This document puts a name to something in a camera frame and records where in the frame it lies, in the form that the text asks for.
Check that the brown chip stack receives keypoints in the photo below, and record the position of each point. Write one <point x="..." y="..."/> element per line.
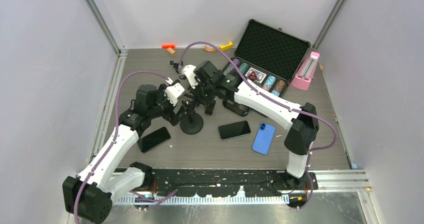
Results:
<point x="278" y="87"/>

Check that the purple chip stack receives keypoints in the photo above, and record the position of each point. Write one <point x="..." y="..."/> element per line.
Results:
<point x="236" y="62"/>

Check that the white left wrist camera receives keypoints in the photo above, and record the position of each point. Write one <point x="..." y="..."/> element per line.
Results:
<point x="173" y="91"/>

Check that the black smartphone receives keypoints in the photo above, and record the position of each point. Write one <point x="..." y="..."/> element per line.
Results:
<point x="153" y="139"/>

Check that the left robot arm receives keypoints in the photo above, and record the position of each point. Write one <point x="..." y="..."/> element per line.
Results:
<point x="91" y="194"/>

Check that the green chip stack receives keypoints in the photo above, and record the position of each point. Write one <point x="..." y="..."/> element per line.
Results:
<point x="243" y="68"/>

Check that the yellow wooden block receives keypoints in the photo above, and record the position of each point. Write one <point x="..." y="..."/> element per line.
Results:
<point x="228" y="46"/>

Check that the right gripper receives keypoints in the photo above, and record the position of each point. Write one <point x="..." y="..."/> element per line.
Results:
<point x="200" y="99"/>

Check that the blue smartphone face down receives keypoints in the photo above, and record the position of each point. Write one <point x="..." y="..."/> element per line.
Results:
<point x="263" y="138"/>

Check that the tan wooden block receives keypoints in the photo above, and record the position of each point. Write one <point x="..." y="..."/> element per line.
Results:
<point x="171" y="51"/>

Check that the dark green-edged smartphone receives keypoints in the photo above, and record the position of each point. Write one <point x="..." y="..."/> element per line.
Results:
<point x="233" y="130"/>

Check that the red all-in triangle upper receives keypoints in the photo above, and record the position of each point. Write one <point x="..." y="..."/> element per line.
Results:
<point x="252" y="76"/>

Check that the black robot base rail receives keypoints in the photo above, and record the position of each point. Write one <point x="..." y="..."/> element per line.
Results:
<point x="225" y="182"/>

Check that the pink metronome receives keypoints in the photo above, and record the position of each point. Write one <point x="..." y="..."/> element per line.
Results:
<point x="305" y="74"/>

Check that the brown wooden arch block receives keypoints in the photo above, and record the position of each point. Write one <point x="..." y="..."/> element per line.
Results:
<point x="209" y="49"/>

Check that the light blue chip stack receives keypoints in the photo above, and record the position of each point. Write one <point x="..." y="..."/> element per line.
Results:
<point x="269" y="82"/>

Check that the black poker chip case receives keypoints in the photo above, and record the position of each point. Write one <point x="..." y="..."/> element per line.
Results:
<point x="271" y="51"/>

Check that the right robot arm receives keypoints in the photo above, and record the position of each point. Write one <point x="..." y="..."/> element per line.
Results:
<point x="299" y="120"/>

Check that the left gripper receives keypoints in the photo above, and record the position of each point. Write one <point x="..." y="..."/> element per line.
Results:
<point x="171" y="116"/>

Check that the orange wooden block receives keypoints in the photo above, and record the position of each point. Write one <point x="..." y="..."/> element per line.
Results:
<point x="166" y="46"/>

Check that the small-clamp black phone stand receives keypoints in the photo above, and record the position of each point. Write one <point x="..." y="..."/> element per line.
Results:
<point x="178" y="69"/>

